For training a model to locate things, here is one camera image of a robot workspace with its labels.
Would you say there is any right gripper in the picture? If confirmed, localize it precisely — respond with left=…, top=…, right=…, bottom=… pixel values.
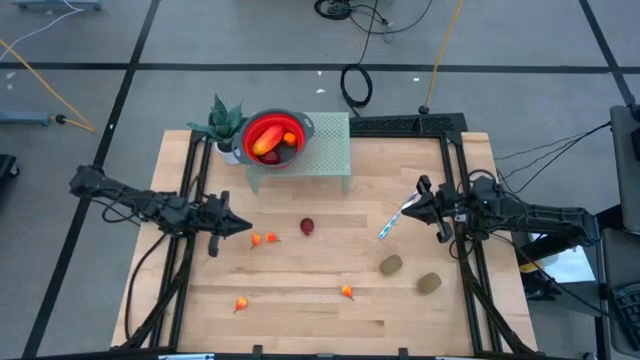
left=400, top=174, right=474, bottom=245

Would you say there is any silver bar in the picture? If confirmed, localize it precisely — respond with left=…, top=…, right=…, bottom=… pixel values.
left=157, top=352, right=216, bottom=360

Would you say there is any black aluminium table frame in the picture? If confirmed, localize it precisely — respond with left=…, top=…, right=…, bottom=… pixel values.
left=119, top=112, right=539, bottom=357

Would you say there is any pale green perforated shelf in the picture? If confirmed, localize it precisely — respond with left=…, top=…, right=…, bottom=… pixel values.
left=245, top=111, right=352, bottom=195

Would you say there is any brown green kiwi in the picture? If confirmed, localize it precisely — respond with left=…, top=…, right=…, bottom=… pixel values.
left=378, top=253, right=404, bottom=276
left=416, top=271, right=444, bottom=296

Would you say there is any grey stand foot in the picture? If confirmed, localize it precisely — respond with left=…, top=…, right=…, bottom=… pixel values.
left=10, top=0, right=103, bottom=12
left=0, top=110, right=54, bottom=127

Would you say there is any black caster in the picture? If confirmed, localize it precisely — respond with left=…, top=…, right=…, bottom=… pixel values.
left=0, top=153, right=21, bottom=180

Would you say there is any black cable bundle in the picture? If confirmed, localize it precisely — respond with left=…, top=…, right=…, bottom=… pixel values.
left=313, top=0, right=435, bottom=36

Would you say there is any black arm base cable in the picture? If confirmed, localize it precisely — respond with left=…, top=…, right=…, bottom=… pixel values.
left=123, top=232, right=169, bottom=344

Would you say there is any white box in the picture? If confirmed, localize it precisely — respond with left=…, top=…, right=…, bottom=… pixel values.
left=527, top=223, right=597, bottom=285

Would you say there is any red orange mango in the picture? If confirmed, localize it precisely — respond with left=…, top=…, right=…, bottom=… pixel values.
left=251, top=124, right=286, bottom=157

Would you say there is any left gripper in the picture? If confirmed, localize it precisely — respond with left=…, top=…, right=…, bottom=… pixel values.
left=192, top=191, right=253, bottom=258

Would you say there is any white floor cable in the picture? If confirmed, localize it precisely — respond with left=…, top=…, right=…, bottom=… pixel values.
left=0, top=0, right=86, bottom=49

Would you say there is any white plant pot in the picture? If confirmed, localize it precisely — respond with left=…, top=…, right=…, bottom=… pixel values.
left=213, top=141, right=241, bottom=166

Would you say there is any yellow hanging cable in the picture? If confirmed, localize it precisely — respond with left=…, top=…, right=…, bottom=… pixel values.
left=422, top=0, right=465, bottom=115

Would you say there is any black keyboard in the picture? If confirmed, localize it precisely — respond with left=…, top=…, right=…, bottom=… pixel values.
left=612, top=282, right=640, bottom=349

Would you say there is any green snake plant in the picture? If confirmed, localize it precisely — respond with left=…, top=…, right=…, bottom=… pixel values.
left=186, top=93, right=246, bottom=151

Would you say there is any yellow floor cable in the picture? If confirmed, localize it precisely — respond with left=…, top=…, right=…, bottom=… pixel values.
left=0, top=38, right=97, bottom=134

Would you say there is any red grey collapsible colander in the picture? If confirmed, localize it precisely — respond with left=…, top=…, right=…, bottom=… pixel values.
left=237, top=108, right=317, bottom=169

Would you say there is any black hanging cable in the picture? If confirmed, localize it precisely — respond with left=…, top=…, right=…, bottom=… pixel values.
left=340, top=0, right=381, bottom=117

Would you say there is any grey desk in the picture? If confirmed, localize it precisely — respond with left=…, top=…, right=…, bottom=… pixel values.
left=599, top=227, right=640, bottom=359

